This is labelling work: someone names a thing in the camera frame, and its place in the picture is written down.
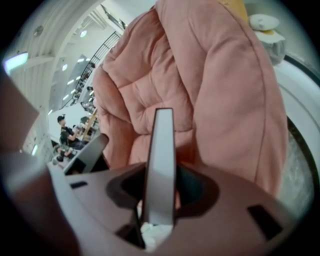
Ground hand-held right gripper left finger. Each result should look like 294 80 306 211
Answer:
47 161 148 256

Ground pink padded armchair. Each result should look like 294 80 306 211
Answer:
92 0 288 198

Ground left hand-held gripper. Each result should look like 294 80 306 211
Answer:
0 71 41 156

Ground black metal railing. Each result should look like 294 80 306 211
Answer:
59 31 121 111

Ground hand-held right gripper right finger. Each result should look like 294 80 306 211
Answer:
159 161 300 256

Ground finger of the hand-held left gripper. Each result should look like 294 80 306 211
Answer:
63 133 110 176

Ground white grey plush toy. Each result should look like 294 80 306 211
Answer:
247 13 288 66

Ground long ceiling lamp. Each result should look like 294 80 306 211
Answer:
3 51 29 76

